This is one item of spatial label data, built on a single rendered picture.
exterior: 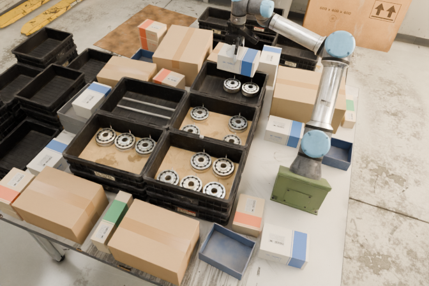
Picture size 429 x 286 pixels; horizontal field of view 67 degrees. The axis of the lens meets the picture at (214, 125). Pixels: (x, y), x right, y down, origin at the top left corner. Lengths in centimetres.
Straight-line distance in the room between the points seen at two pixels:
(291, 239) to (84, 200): 90
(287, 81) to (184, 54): 67
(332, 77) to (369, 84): 228
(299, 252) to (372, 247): 113
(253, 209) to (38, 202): 93
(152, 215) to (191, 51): 113
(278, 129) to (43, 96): 172
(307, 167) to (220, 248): 53
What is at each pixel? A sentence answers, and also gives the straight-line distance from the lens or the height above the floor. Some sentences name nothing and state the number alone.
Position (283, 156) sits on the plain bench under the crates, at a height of 70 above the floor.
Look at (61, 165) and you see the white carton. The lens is 183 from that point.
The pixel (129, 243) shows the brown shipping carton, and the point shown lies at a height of 86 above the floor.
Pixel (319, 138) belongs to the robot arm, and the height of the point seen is 111.
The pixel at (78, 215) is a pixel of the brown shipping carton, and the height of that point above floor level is 86.
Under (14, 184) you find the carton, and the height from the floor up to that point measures 85.
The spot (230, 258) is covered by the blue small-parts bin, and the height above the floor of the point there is 70.
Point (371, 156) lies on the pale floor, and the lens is 301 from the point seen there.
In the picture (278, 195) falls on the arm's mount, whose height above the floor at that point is 75.
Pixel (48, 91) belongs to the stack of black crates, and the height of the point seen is 49.
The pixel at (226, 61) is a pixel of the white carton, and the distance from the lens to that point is 172.
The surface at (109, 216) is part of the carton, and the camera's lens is 151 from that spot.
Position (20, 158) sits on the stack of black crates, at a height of 27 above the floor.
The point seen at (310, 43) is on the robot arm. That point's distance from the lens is 161.
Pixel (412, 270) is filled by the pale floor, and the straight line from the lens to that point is 260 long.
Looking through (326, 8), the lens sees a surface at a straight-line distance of 415.
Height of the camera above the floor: 212
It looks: 47 degrees down
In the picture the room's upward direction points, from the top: 3 degrees clockwise
